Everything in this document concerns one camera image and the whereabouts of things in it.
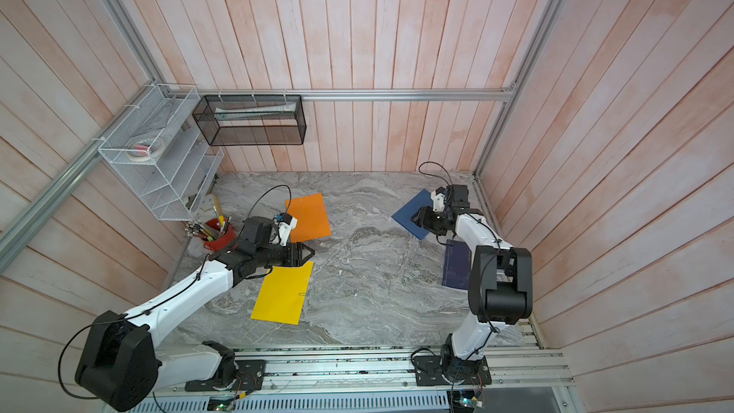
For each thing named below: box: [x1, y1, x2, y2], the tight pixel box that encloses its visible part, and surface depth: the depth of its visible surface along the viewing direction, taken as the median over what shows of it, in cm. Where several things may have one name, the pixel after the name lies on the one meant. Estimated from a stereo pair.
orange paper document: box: [284, 192, 332, 244], surface depth 110 cm
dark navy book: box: [442, 239, 473, 290], surface depth 94 cm
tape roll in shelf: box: [124, 137, 165, 162], surface depth 75 cm
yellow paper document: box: [250, 260, 315, 326], surface depth 87 cm
